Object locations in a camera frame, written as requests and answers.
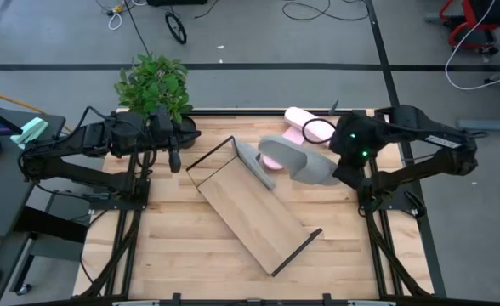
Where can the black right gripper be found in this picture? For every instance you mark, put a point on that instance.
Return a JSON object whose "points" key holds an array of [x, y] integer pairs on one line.
{"points": [[348, 176]]}

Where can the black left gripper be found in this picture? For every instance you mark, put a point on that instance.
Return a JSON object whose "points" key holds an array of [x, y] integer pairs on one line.
{"points": [[161, 129]]}

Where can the grey foam slide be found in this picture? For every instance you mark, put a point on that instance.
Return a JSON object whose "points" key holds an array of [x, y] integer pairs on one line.
{"points": [[301, 163], [254, 163]]}

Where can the pink foam slide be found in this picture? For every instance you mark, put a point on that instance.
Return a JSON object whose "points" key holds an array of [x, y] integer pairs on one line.
{"points": [[301, 119], [272, 163]]}

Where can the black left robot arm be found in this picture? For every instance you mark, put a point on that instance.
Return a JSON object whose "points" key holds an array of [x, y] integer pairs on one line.
{"points": [[63, 170]]}

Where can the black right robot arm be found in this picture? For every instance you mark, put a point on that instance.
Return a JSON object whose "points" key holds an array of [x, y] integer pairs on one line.
{"points": [[424, 170]]}

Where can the green plant in black pot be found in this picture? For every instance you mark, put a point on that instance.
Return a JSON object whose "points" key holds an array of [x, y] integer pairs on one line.
{"points": [[154, 85]]}

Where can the black wheel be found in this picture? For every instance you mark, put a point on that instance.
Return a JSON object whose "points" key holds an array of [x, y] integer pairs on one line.
{"points": [[176, 28]]}

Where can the black box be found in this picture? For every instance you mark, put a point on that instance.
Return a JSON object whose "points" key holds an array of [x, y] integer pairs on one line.
{"points": [[175, 2]]}

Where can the grey stand base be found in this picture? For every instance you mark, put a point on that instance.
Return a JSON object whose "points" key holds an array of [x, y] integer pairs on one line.
{"points": [[488, 124]]}

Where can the mint green stapler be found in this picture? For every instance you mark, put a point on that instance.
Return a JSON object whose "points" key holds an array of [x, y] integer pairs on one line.
{"points": [[31, 132]]}

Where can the yellow plug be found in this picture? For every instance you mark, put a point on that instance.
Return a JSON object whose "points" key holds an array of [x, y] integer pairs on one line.
{"points": [[117, 8]]}

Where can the dark grey desk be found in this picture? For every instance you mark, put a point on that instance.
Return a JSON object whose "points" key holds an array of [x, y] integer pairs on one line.
{"points": [[3, 195]]}

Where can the red and black cart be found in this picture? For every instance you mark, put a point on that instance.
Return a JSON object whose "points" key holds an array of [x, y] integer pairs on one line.
{"points": [[467, 25]]}

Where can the desk caster wheel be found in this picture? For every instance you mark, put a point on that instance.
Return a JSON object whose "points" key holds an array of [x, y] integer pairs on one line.
{"points": [[22, 290]]}

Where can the black metal table frame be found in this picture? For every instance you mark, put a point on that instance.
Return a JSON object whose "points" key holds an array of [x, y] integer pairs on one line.
{"points": [[241, 112]]}

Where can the wooden shelf with black frame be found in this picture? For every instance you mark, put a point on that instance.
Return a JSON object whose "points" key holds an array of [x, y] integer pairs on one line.
{"points": [[250, 212]]}

